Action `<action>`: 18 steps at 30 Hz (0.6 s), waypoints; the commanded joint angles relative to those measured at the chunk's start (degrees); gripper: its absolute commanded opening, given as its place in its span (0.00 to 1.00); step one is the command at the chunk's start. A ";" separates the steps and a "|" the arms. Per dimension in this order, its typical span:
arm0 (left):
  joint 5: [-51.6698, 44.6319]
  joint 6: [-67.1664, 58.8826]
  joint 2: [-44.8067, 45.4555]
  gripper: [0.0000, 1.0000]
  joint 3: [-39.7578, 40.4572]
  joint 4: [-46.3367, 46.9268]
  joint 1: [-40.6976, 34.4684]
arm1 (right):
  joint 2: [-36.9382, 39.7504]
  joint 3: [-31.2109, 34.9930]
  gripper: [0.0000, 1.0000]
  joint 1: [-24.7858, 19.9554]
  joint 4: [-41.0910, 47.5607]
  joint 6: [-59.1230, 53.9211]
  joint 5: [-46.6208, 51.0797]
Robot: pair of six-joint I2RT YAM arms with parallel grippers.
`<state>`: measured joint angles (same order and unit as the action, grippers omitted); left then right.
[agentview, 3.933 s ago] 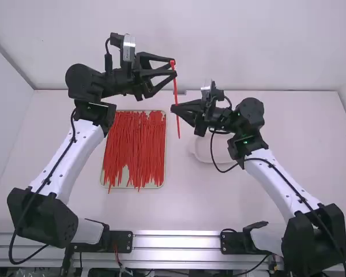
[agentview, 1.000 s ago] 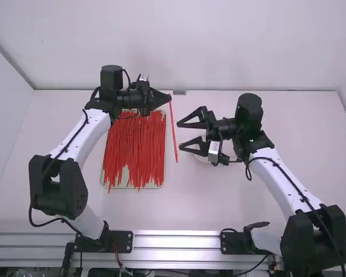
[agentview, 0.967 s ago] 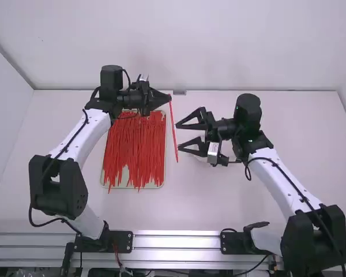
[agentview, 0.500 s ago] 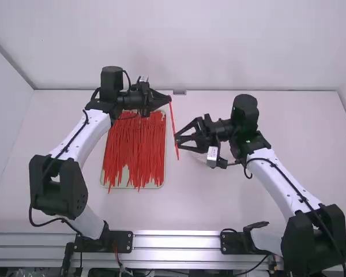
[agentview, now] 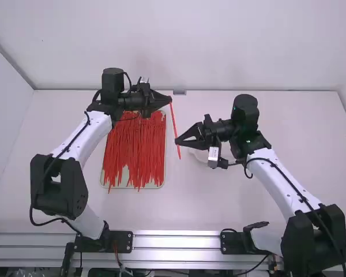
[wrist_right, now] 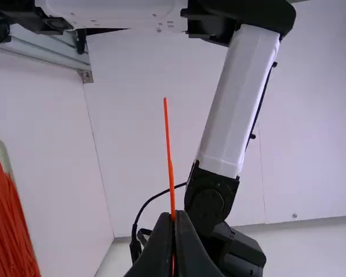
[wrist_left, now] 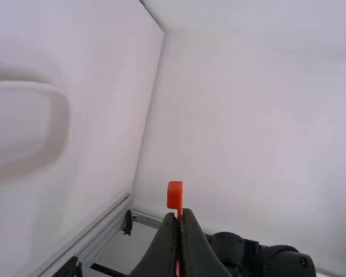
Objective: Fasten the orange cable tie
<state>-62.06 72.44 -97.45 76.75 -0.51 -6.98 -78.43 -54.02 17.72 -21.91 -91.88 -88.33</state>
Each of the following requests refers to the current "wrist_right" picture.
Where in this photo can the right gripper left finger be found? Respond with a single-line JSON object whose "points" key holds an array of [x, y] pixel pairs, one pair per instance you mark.
{"points": [[155, 254]]}

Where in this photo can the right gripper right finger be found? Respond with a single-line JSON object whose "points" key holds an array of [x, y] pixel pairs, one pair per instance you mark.
{"points": [[190, 256]]}

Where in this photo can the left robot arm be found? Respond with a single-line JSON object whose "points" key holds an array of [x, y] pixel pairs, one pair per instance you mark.
{"points": [[242, 101]]}

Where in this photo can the silver rails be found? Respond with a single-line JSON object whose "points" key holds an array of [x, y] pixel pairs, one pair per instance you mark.
{"points": [[46, 53]]}

